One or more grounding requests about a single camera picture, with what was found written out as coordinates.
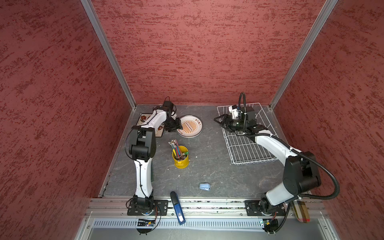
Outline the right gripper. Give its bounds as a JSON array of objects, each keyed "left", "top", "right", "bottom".
[{"left": 214, "top": 113, "right": 247, "bottom": 132}]

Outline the square floral plate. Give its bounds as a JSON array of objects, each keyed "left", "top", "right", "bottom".
[{"left": 136, "top": 113, "right": 165, "bottom": 138}]

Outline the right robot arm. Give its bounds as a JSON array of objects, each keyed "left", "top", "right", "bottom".
[{"left": 214, "top": 105, "right": 321, "bottom": 216}]

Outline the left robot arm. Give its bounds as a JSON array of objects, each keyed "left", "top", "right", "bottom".
[{"left": 125, "top": 100, "right": 182, "bottom": 215}]

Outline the coloured pencils bundle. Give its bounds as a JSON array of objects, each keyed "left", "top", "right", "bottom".
[{"left": 169, "top": 140, "right": 189, "bottom": 161}]

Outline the yellow pencil cup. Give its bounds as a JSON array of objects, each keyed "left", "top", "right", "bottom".
[{"left": 172, "top": 146, "right": 190, "bottom": 169}]

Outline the light blue eraser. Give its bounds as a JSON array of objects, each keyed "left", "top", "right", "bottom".
[{"left": 199, "top": 183, "right": 211, "bottom": 191}]

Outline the blue black stapler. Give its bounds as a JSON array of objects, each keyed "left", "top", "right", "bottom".
[{"left": 170, "top": 191, "right": 186, "bottom": 225}]

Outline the plaid tape roll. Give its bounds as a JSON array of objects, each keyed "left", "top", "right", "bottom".
[{"left": 293, "top": 200, "right": 310, "bottom": 224}]

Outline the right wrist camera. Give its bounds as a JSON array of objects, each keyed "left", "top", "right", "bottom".
[{"left": 228, "top": 105, "right": 241, "bottom": 120}]

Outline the white wire dish rack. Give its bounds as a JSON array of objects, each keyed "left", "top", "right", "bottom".
[{"left": 217, "top": 103, "right": 291, "bottom": 165}]

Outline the black corrugated cable conduit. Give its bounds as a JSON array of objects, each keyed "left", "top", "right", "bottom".
[{"left": 237, "top": 91, "right": 341, "bottom": 233}]

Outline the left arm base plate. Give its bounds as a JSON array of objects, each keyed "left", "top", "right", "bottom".
[{"left": 127, "top": 199, "right": 169, "bottom": 216}]

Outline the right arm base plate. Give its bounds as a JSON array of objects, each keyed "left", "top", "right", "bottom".
[{"left": 244, "top": 200, "right": 286, "bottom": 217}]

